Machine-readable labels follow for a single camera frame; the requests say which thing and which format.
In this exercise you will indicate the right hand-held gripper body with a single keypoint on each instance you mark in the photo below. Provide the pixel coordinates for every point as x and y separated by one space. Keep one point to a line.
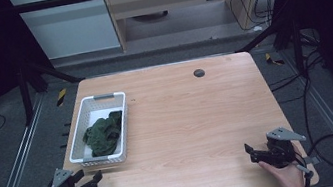
281 149

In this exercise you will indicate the dark green cloth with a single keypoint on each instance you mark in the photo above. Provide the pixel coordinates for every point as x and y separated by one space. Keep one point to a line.
103 135

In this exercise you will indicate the white plastic basket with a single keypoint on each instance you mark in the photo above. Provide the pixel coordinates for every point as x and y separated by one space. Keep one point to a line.
90 114

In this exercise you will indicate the person's right hand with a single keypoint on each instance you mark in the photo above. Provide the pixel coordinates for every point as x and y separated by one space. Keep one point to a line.
286 179

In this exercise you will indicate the yellow black tape strip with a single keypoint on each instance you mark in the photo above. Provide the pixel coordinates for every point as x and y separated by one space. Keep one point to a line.
61 97
272 60

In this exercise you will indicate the black metal stand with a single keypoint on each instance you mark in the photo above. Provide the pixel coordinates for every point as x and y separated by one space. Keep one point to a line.
297 45
25 95

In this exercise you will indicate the white cabinet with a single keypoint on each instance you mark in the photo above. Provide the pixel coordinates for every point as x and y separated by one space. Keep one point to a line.
70 31

